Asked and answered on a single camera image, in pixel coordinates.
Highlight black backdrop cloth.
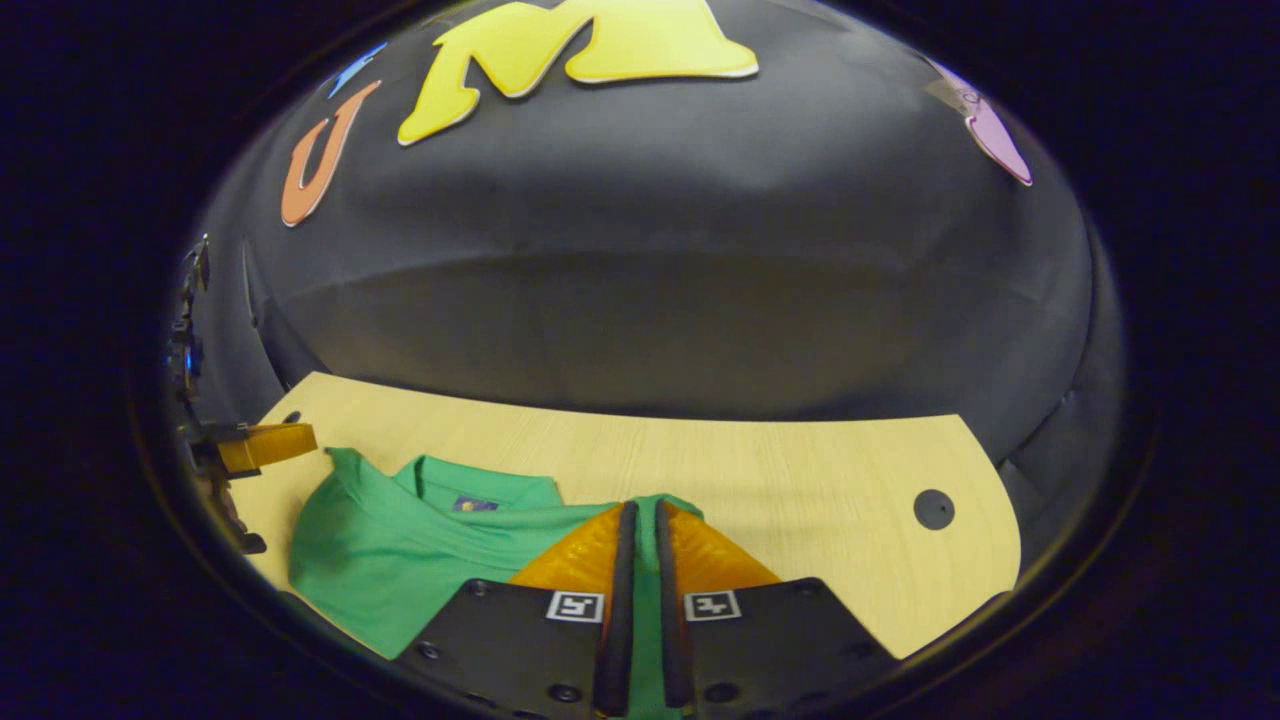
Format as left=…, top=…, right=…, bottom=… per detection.
left=170, top=0, right=1131, bottom=601

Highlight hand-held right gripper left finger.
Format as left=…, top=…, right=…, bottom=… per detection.
left=392, top=500, right=639, bottom=720

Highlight green T-shirt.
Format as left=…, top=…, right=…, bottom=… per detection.
left=288, top=447, right=706, bottom=720

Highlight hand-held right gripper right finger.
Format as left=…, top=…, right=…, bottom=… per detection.
left=655, top=500, right=901, bottom=720

